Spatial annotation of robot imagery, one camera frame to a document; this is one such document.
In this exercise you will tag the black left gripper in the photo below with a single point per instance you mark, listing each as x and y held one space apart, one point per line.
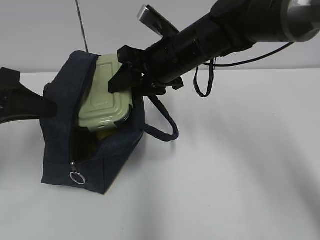
18 103

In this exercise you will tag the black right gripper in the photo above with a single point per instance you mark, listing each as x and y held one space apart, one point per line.
149 72

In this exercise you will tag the green lid glass container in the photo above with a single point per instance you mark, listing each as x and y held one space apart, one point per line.
101 110

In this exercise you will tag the yellow pear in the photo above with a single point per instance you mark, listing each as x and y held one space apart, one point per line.
100 135

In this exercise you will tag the navy blue lunch bag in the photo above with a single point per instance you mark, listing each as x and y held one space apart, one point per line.
75 157

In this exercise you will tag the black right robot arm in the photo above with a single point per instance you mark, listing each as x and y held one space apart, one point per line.
231 26

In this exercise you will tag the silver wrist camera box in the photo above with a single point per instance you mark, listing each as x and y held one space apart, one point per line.
152 19

